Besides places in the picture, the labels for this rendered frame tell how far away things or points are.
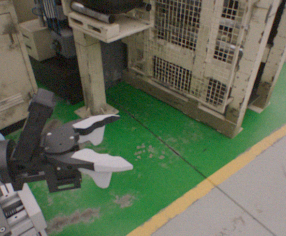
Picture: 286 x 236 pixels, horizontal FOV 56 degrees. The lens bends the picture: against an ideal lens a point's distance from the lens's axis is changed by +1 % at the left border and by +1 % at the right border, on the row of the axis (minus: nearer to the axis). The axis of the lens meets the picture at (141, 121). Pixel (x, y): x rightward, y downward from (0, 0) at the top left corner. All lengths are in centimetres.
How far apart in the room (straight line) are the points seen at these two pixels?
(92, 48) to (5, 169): 156
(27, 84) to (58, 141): 170
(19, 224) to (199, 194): 112
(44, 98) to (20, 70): 168
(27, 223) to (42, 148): 47
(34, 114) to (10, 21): 158
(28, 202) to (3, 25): 130
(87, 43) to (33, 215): 130
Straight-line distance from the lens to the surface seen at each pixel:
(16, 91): 212
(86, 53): 193
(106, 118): 51
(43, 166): 45
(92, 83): 205
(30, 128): 42
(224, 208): 171
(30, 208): 89
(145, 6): 168
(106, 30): 149
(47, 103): 40
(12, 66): 205
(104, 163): 40
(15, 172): 49
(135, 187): 172
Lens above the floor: 137
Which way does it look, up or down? 39 degrees down
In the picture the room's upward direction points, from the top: straight up
